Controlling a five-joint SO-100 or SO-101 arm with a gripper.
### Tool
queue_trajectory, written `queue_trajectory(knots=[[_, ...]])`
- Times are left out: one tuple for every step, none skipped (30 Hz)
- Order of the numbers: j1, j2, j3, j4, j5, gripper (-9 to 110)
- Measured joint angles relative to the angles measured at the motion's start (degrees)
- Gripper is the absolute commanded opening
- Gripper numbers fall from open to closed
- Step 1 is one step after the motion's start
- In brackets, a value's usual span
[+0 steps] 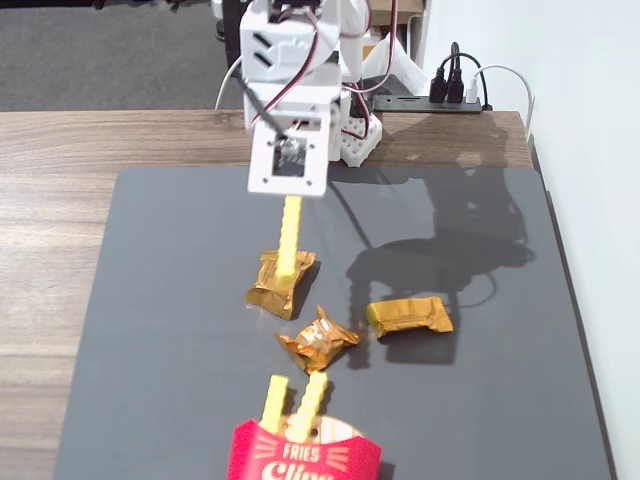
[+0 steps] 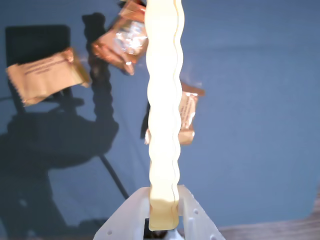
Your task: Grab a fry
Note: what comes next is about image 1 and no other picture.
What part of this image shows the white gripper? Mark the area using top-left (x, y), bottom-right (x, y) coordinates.
top-left (241, 82), bottom-right (347, 162)

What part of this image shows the crinkle yellow toy fry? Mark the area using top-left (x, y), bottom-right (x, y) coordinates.
top-left (277, 194), bottom-right (304, 279)
top-left (289, 370), bottom-right (330, 445)

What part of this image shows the orange gold candy wrapper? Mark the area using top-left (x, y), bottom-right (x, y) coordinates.
top-left (274, 304), bottom-right (362, 374)

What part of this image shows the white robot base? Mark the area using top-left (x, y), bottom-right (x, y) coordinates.
top-left (339, 112), bottom-right (384, 168)

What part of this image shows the smooth yellow toy fry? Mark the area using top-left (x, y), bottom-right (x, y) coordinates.
top-left (260, 374), bottom-right (290, 435)

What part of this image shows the black power strip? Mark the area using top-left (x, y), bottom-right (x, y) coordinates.
top-left (372, 94), bottom-right (484, 114)

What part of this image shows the dark brown box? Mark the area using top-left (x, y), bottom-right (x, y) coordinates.
top-left (222, 0), bottom-right (251, 64)

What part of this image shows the crumpled gold snack wrapper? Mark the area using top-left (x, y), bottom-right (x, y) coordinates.
top-left (244, 249), bottom-right (317, 322)

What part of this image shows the flat gold snack wrapper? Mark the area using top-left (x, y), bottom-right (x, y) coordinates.
top-left (366, 295), bottom-right (455, 340)

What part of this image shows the grey rectangular mat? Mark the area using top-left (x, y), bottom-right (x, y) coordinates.
top-left (52, 166), bottom-right (617, 480)

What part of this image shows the red fries carton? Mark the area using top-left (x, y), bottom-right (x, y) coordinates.
top-left (227, 414), bottom-right (384, 480)

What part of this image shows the white gripper camera mount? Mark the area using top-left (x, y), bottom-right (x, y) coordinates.
top-left (246, 112), bottom-right (332, 199)

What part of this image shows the black camera cable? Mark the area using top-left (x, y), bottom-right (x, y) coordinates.
top-left (240, 74), bottom-right (291, 144)

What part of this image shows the white usb cable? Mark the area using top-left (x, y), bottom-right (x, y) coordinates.
top-left (214, 55), bottom-right (243, 111)

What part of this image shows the white shelf frame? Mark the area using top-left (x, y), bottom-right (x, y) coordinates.
top-left (405, 8), bottom-right (427, 71)

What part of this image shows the white plug with cable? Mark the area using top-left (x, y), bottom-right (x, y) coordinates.
top-left (466, 63), bottom-right (535, 141)

